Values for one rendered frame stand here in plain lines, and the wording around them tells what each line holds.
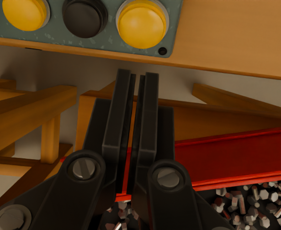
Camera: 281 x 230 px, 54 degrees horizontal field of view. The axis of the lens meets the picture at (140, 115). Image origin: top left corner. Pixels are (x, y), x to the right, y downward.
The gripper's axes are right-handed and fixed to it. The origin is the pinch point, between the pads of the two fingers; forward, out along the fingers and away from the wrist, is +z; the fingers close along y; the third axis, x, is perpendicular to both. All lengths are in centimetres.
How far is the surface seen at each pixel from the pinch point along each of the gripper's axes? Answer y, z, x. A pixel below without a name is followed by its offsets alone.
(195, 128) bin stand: 7.2, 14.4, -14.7
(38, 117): -23, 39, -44
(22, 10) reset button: -7.0, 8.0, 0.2
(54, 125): -25, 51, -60
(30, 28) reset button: -6.7, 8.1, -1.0
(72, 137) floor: -24, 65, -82
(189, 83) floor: 21, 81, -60
